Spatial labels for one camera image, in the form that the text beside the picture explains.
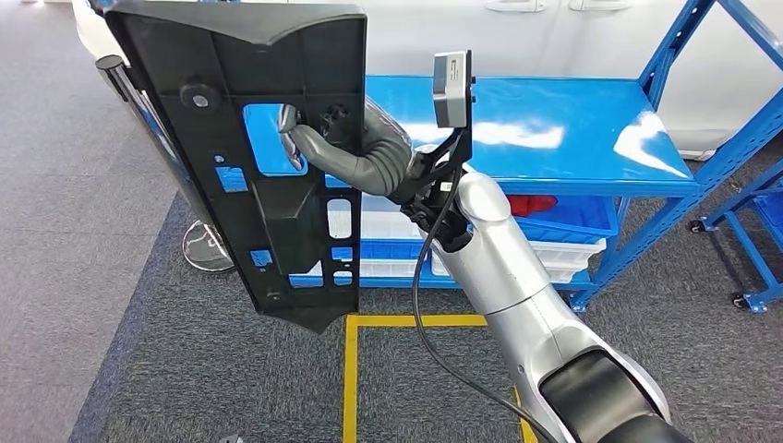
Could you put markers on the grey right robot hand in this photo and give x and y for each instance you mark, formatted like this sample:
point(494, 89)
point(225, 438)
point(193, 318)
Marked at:
point(330, 159)

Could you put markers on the black plastic car part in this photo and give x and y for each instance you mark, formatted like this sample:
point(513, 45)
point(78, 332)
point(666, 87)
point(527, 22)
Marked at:
point(202, 153)

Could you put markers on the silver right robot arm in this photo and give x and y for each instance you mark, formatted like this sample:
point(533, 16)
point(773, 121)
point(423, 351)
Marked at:
point(501, 263)

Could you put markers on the blue metal shelf rack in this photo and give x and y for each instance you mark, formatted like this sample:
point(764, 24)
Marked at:
point(550, 122)

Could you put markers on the small grey robot part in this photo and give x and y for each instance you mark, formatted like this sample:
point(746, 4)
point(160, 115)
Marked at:
point(229, 439)

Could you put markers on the blue plastic tray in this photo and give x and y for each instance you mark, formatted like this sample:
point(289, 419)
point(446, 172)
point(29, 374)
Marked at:
point(385, 249)
point(581, 220)

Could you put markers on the white car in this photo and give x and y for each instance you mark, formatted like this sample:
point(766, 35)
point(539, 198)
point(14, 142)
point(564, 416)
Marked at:
point(416, 37)

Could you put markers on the red cloth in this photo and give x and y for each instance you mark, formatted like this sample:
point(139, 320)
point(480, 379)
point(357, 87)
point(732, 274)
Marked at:
point(532, 205)

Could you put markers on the blue wheeled metal rack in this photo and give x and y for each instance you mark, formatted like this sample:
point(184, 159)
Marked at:
point(746, 260)

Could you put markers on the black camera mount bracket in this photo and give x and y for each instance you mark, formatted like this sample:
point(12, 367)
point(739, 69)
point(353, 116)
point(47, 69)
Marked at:
point(465, 143)

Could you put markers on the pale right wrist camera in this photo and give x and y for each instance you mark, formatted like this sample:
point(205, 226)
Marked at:
point(450, 88)

